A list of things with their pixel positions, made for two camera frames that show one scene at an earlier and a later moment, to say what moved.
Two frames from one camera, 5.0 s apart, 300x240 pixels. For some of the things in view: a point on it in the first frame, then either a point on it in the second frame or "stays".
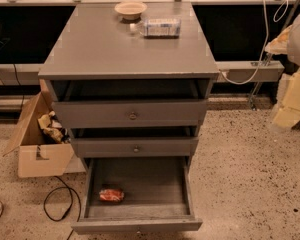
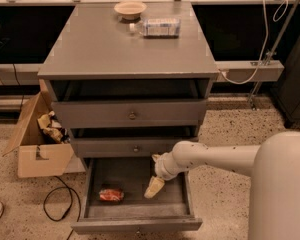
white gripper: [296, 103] to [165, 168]
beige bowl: [131, 10] stays
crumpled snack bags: [53, 130] stays
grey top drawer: [129, 104] stays
